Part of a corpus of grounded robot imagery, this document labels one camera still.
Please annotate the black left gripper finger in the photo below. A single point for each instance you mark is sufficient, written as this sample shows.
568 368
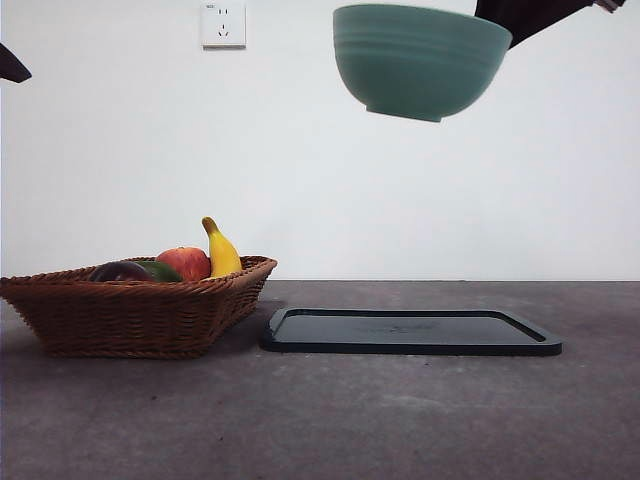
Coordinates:
12 67

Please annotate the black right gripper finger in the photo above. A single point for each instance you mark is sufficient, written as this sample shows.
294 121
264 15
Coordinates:
500 12
540 17

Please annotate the teal ribbed bowl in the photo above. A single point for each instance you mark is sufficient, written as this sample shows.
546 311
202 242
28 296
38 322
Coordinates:
415 65

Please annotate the dark purple plum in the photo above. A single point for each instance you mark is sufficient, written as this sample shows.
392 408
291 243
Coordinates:
120 272

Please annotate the green avocado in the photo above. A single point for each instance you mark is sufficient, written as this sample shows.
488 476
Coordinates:
167 272

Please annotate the red apple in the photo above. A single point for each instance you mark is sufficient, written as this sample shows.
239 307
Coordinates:
185 262

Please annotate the brown wicker basket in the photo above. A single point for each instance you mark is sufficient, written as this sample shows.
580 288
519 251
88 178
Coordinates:
130 320

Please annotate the yellow banana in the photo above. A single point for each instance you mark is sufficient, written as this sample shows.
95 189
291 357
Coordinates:
224 257

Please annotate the black rectangular tray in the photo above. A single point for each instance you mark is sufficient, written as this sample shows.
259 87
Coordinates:
400 332

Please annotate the white wall socket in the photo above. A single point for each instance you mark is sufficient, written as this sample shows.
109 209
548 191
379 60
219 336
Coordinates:
224 25

